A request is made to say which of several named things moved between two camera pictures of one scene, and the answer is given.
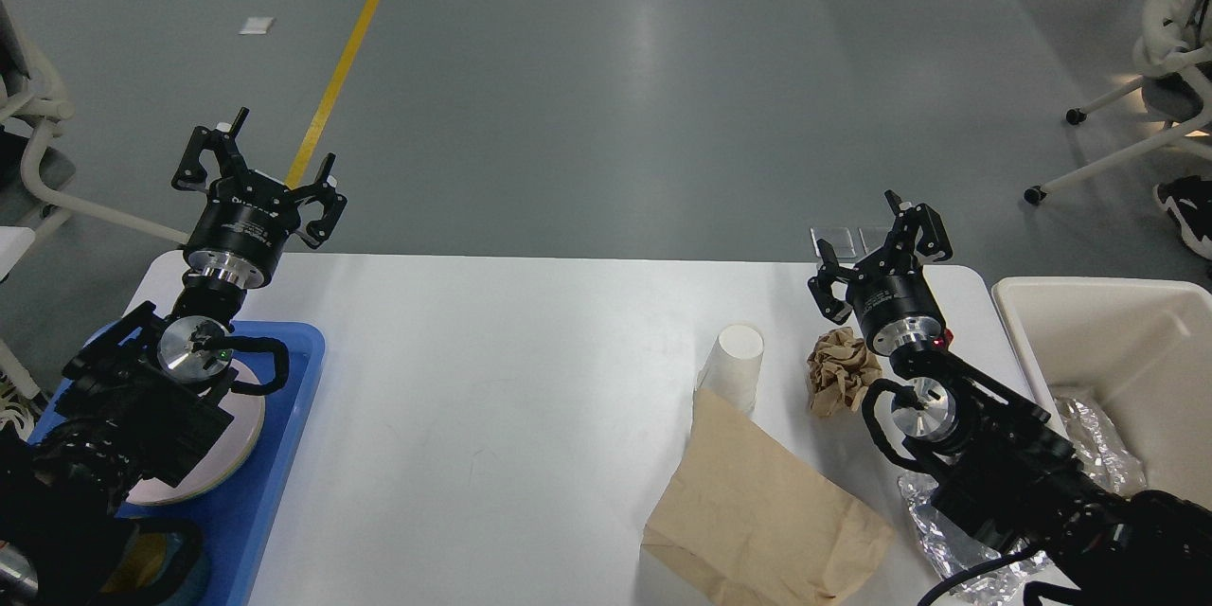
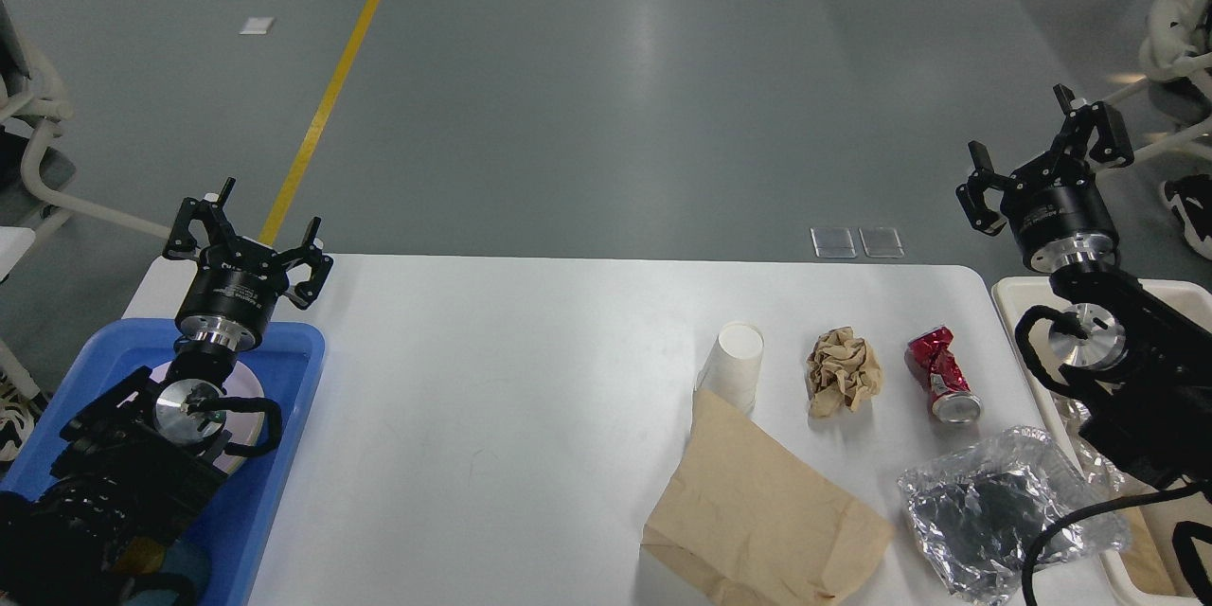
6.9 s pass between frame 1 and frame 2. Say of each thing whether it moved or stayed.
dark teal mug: stayed
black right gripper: moved
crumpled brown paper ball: stayed
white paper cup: stayed
